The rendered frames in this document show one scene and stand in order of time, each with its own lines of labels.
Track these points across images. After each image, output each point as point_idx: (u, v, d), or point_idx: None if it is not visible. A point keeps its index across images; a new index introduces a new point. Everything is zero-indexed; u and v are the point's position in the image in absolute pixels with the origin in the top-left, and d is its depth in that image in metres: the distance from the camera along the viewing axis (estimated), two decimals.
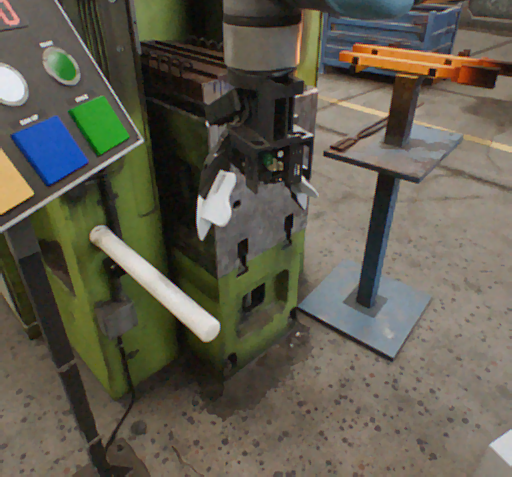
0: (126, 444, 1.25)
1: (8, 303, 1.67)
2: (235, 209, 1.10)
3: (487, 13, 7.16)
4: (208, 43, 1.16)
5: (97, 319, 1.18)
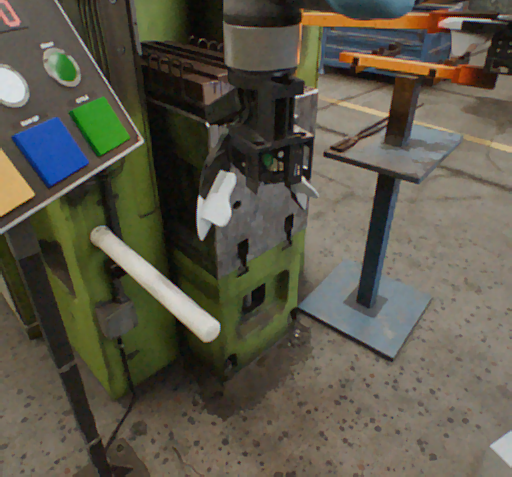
0: (126, 444, 1.25)
1: (8, 303, 1.67)
2: (235, 209, 1.10)
3: None
4: (208, 43, 1.16)
5: (97, 319, 1.18)
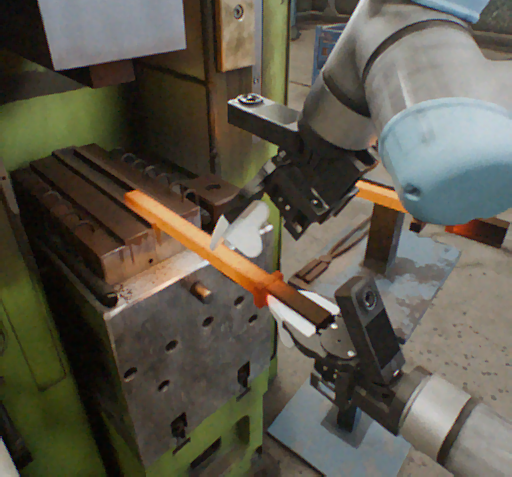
0: None
1: None
2: (162, 390, 0.84)
3: (488, 28, 6.90)
4: (132, 164, 0.90)
5: None
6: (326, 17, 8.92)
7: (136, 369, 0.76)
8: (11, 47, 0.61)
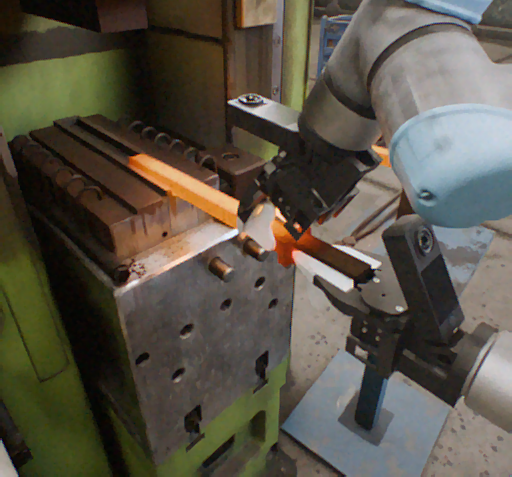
0: None
1: None
2: (176, 380, 0.76)
3: (493, 22, 6.82)
4: (142, 132, 0.82)
5: None
6: (329, 13, 8.84)
7: (149, 355, 0.68)
8: None
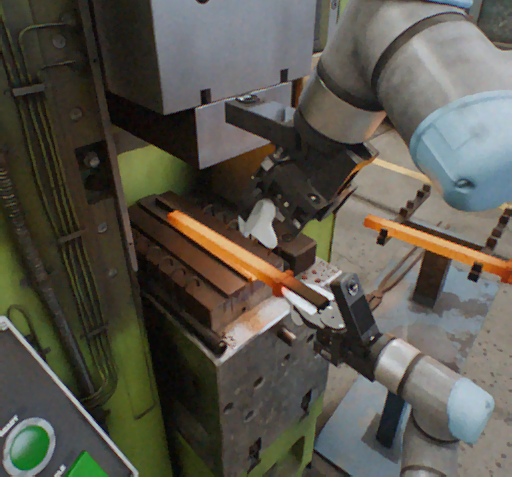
0: None
1: None
2: (247, 420, 0.95)
3: (494, 37, 7.01)
4: (215, 216, 1.01)
5: None
6: None
7: (232, 404, 0.87)
8: (146, 138, 0.72)
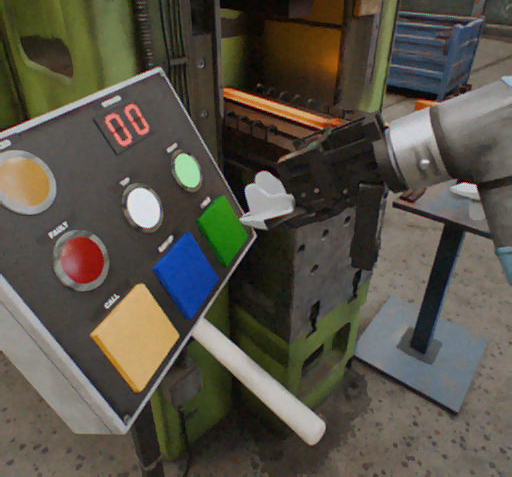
0: None
1: None
2: (312, 273, 1.04)
3: (501, 21, 7.10)
4: (280, 94, 1.09)
5: (161, 386, 1.12)
6: None
7: (304, 247, 0.96)
8: None
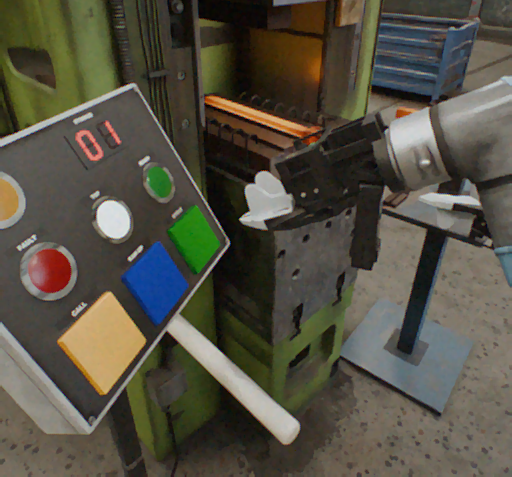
0: None
1: None
2: (294, 277, 1.06)
3: (497, 22, 7.12)
4: (263, 102, 1.12)
5: (147, 387, 1.14)
6: None
7: (284, 252, 0.99)
8: None
